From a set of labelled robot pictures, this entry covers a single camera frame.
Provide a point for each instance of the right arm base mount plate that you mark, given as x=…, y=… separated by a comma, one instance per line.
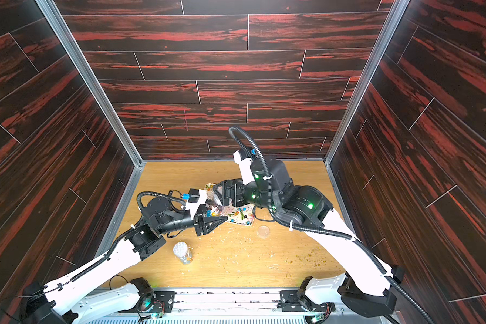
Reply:
x=290, y=301

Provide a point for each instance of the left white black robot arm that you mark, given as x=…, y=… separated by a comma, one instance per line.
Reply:
x=69, y=299

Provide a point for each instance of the floral pink rectangular tray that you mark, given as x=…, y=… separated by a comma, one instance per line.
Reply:
x=244, y=215

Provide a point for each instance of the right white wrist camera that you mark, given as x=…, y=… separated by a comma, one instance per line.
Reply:
x=244, y=163

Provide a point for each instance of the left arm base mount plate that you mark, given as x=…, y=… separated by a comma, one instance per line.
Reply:
x=158, y=302

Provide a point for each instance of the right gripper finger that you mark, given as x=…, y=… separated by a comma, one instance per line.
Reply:
x=218, y=198
x=219, y=188

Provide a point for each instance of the metal front rail frame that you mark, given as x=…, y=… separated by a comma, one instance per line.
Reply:
x=246, y=305

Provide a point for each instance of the left white-lidded candy jar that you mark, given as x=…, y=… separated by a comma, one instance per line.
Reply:
x=183, y=252

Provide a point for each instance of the clear plastic jar lid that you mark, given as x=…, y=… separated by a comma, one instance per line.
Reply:
x=263, y=231

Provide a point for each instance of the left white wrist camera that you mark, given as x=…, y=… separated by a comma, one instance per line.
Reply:
x=194, y=199

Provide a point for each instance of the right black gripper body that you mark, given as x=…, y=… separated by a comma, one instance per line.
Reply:
x=231, y=192

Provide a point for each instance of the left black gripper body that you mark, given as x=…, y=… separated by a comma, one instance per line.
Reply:
x=196, y=224

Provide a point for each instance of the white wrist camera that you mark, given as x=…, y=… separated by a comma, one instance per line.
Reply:
x=194, y=199
x=244, y=163

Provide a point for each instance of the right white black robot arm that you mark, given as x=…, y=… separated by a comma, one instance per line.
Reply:
x=368, y=287

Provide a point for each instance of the clear candy jar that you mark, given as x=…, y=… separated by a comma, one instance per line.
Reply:
x=214, y=207

